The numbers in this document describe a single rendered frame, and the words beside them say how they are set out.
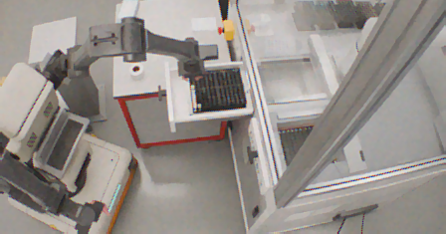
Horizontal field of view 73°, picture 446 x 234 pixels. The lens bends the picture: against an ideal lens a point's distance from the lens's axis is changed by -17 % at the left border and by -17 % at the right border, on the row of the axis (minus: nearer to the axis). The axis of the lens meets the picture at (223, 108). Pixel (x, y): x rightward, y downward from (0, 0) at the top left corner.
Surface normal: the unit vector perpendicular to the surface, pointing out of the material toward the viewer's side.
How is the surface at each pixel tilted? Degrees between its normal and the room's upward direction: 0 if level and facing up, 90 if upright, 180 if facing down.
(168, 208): 0
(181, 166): 0
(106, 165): 0
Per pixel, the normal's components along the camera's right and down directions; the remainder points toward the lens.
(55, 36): 0.06, -0.47
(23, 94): 0.68, -0.15
